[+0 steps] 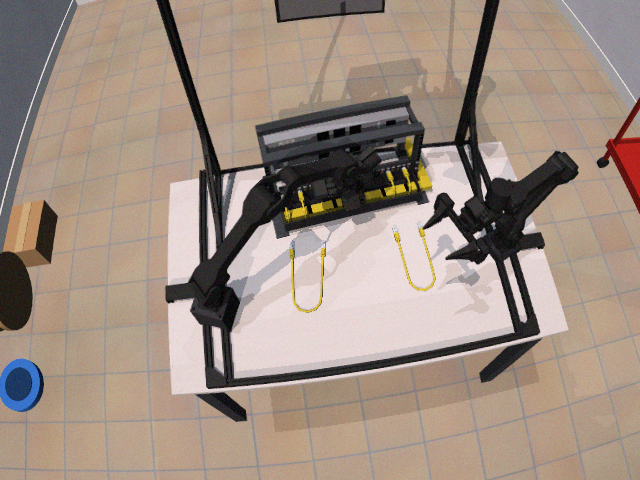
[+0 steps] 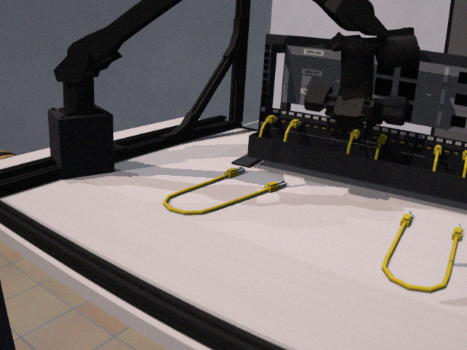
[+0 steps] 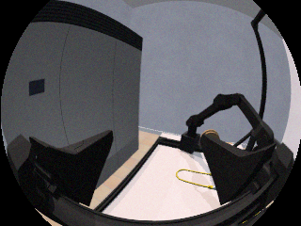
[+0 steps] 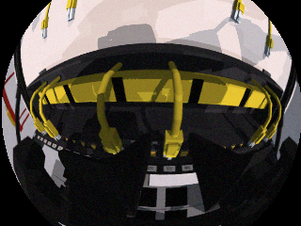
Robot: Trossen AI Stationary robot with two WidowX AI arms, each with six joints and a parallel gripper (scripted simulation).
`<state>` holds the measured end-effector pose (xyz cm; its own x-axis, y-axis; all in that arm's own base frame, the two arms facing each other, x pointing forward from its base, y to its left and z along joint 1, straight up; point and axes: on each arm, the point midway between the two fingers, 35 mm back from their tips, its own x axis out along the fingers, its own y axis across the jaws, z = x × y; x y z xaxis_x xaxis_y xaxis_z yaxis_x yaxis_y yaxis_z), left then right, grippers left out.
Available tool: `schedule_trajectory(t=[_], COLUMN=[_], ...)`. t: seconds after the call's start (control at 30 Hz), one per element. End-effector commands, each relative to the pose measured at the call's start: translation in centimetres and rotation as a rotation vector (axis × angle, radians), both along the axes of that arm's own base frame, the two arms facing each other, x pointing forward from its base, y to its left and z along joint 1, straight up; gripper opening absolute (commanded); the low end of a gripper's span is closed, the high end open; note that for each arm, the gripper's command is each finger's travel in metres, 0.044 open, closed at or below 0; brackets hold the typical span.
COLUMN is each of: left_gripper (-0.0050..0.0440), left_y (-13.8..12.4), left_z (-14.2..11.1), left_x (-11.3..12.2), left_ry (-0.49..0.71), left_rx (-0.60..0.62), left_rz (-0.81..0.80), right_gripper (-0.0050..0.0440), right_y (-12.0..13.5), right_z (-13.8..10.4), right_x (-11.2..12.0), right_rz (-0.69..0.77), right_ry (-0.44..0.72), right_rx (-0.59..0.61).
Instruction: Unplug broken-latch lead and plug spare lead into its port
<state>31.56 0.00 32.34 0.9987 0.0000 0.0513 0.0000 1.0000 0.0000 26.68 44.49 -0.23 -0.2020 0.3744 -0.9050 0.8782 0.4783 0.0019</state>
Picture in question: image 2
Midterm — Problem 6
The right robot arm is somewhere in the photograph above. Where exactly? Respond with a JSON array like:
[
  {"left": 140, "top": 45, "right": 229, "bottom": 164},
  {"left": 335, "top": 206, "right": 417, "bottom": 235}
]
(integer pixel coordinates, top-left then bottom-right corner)
[{"left": 54, "top": 0, "right": 420, "bottom": 128}]

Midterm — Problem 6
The black rack frame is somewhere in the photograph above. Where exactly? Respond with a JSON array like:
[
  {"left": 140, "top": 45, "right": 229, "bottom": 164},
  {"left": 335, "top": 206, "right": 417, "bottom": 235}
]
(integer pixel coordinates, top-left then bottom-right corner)
[{"left": 258, "top": 34, "right": 467, "bottom": 177}]

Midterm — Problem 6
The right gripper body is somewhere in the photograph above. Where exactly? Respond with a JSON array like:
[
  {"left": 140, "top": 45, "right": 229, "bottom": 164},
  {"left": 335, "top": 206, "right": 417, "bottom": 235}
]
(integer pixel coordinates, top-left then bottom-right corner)
[{"left": 304, "top": 70, "right": 409, "bottom": 126}]

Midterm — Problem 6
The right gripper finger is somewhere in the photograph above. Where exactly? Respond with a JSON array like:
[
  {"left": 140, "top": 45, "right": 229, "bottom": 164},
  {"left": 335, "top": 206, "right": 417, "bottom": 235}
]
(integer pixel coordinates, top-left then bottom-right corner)
[
  {"left": 363, "top": 118, "right": 383, "bottom": 143},
  {"left": 325, "top": 111, "right": 348, "bottom": 139}
]

